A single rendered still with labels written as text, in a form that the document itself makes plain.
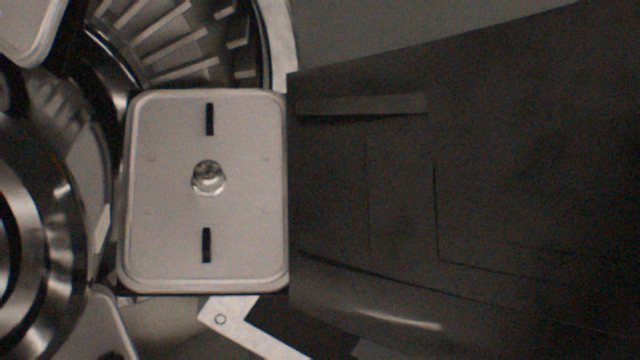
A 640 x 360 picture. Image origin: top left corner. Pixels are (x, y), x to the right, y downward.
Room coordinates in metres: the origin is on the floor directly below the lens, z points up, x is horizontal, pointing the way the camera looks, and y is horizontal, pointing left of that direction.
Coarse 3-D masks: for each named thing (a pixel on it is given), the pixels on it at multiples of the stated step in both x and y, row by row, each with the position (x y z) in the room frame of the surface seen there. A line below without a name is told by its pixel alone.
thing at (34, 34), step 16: (0, 0) 0.28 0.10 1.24; (16, 0) 0.28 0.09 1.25; (32, 0) 0.27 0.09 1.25; (48, 0) 0.27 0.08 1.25; (64, 0) 0.26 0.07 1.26; (0, 16) 0.28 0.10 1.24; (16, 16) 0.27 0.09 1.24; (32, 16) 0.27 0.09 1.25; (48, 16) 0.26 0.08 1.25; (0, 32) 0.27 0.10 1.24; (16, 32) 0.27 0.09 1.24; (32, 32) 0.26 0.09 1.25; (48, 32) 0.26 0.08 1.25; (0, 48) 0.27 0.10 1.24; (16, 48) 0.26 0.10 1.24; (32, 48) 0.26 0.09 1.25; (48, 48) 0.25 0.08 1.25; (16, 64) 0.26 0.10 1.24; (32, 64) 0.25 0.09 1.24
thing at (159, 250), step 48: (144, 96) 0.28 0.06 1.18; (192, 96) 0.28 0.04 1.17; (240, 96) 0.28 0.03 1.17; (144, 144) 0.26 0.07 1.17; (192, 144) 0.26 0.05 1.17; (240, 144) 0.25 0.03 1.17; (144, 192) 0.24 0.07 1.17; (192, 192) 0.24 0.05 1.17; (240, 192) 0.23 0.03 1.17; (144, 240) 0.22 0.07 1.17; (192, 240) 0.21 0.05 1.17; (240, 240) 0.21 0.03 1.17; (288, 240) 0.21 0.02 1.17; (144, 288) 0.20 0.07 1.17; (192, 288) 0.20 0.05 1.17; (240, 288) 0.19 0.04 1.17
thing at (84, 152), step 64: (0, 64) 0.26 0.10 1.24; (128, 64) 0.30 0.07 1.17; (0, 128) 0.22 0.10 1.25; (64, 128) 0.23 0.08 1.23; (0, 192) 0.21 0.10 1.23; (64, 192) 0.20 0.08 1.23; (0, 256) 0.19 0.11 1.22; (64, 256) 0.19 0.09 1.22; (0, 320) 0.18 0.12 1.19; (64, 320) 0.18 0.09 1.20
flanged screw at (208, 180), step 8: (208, 160) 0.24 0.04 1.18; (200, 168) 0.24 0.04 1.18; (208, 168) 0.24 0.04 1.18; (216, 168) 0.24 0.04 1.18; (192, 176) 0.24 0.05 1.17; (200, 176) 0.24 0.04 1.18; (208, 176) 0.24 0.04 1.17; (216, 176) 0.24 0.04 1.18; (224, 176) 0.24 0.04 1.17; (192, 184) 0.24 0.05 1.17; (200, 184) 0.23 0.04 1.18; (208, 184) 0.23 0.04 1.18; (216, 184) 0.23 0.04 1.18; (224, 184) 0.24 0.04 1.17; (200, 192) 0.23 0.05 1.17; (208, 192) 0.23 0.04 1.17; (216, 192) 0.23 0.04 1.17
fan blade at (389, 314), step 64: (384, 64) 0.28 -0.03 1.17; (448, 64) 0.28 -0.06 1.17; (512, 64) 0.27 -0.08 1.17; (576, 64) 0.27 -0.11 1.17; (320, 128) 0.25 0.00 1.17; (384, 128) 0.25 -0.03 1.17; (448, 128) 0.25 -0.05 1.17; (512, 128) 0.24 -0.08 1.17; (576, 128) 0.24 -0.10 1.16; (320, 192) 0.23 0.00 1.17; (384, 192) 0.22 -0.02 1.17; (448, 192) 0.22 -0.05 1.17; (512, 192) 0.21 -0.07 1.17; (576, 192) 0.21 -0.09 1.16; (320, 256) 0.20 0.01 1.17; (384, 256) 0.20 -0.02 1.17; (448, 256) 0.19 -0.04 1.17; (512, 256) 0.19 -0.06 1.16; (576, 256) 0.19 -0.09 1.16; (320, 320) 0.18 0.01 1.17; (384, 320) 0.17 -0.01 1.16; (448, 320) 0.17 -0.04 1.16; (512, 320) 0.17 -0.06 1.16; (576, 320) 0.17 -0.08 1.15
